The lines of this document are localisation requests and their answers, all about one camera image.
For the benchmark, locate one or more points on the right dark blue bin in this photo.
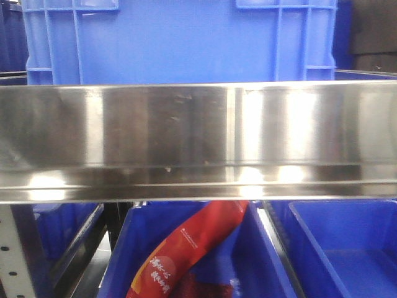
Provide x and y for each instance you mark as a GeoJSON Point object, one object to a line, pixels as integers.
{"type": "Point", "coordinates": [340, 248]}

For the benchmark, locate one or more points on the stainless steel shelf rail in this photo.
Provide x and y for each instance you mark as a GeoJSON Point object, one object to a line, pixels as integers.
{"type": "Point", "coordinates": [278, 141]}

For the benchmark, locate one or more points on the white perforated shelf upright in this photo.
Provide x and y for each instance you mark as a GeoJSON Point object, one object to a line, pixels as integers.
{"type": "Point", "coordinates": [15, 275]}

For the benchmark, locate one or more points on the red snack package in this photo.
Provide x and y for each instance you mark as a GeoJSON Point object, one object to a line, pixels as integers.
{"type": "Point", "coordinates": [185, 246]}

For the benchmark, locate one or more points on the large light blue crate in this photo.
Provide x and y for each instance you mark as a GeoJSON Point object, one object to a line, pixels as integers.
{"type": "Point", "coordinates": [162, 42]}

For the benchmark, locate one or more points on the dark blue bin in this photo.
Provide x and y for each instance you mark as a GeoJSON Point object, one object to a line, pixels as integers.
{"type": "Point", "coordinates": [340, 248]}
{"type": "Point", "coordinates": [59, 241]}
{"type": "Point", "coordinates": [246, 264]}

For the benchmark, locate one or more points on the left dark blue bin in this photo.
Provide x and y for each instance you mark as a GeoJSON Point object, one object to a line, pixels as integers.
{"type": "Point", "coordinates": [59, 241]}

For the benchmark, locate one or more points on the middle dark blue bin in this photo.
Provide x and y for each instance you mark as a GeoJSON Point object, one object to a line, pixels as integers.
{"type": "Point", "coordinates": [246, 264]}

